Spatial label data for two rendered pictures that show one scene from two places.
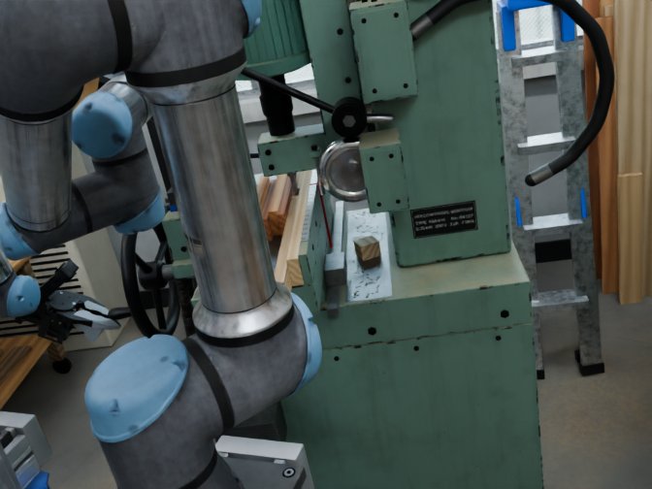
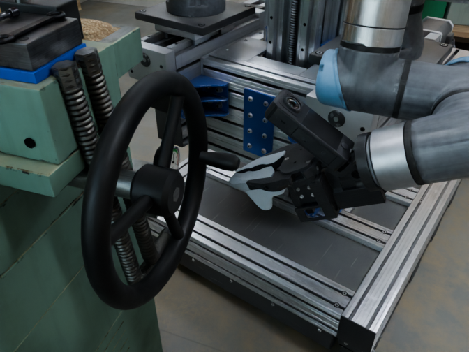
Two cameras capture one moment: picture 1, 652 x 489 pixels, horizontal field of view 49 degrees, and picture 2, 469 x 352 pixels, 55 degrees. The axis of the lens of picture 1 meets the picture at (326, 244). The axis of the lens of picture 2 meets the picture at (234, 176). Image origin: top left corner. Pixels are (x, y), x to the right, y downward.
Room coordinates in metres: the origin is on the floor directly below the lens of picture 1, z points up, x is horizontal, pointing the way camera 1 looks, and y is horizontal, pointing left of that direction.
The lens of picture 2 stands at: (1.80, 0.55, 1.15)
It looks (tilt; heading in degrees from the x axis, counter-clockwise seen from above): 36 degrees down; 191
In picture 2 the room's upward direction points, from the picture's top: straight up
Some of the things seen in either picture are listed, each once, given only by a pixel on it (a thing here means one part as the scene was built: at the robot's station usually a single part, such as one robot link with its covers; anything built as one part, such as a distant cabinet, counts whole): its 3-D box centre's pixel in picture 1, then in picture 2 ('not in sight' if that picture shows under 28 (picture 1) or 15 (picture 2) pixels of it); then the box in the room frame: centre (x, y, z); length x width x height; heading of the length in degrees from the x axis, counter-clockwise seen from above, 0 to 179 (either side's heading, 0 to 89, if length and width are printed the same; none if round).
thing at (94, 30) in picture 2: not in sight; (83, 26); (1.10, 0.16, 0.91); 0.10 x 0.07 x 0.02; 83
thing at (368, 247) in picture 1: (367, 247); not in sight; (1.30, -0.08, 0.82); 0.04 x 0.04 x 0.03; 15
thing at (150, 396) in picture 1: (153, 408); not in sight; (0.65, 0.22, 0.98); 0.13 x 0.12 x 0.14; 121
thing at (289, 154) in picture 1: (297, 153); not in sight; (1.34, 0.02, 1.03); 0.14 x 0.07 x 0.09; 83
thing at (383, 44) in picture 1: (384, 48); not in sight; (1.16, -0.15, 1.22); 0.09 x 0.08 x 0.15; 83
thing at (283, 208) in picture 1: (289, 203); not in sight; (1.35, 0.06, 0.93); 0.24 x 0.01 x 0.05; 173
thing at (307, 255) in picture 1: (315, 200); not in sight; (1.33, 0.00, 0.93); 0.60 x 0.02 x 0.06; 173
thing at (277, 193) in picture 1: (282, 198); not in sight; (1.38, 0.07, 0.93); 0.26 x 0.02 x 0.05; 173
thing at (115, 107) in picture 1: (110, 121); not in sight; (0.94, 0.25, 1.24); 0.11 x 0.08 x 0.09; 172
